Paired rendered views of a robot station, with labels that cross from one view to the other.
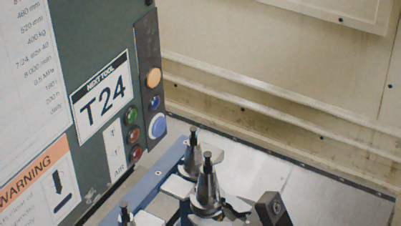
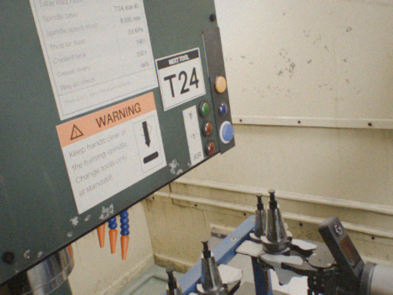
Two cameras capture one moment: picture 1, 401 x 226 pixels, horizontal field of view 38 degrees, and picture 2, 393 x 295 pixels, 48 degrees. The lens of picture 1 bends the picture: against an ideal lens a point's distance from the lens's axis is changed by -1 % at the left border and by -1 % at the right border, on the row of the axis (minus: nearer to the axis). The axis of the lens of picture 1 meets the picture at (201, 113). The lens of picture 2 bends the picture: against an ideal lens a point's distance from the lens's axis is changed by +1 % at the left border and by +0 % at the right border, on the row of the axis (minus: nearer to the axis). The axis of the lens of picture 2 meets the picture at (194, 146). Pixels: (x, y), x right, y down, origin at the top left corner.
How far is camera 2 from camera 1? 0.33 m
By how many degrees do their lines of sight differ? 24
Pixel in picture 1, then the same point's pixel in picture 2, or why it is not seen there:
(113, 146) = (191, 129)
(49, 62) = (139, 21)
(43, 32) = not seen: outside the picture
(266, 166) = not seen: hidden behind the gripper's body
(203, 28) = (261, 159)
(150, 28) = (215, 42)
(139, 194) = (219, 252)
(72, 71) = (157, 40)
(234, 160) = not seen: hidden behind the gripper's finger
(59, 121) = (147, 78)
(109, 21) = (184, 16)
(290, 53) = (333, 165)
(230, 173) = (298, 281)
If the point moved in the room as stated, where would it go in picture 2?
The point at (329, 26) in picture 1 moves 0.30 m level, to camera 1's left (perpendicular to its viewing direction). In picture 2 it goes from (361, 133) to (261, 145)
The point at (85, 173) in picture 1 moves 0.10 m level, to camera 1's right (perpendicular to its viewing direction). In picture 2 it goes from (169, 141) to (240, 131)
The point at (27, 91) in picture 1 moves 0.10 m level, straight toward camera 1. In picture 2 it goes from (122, 35) to (134, 37)
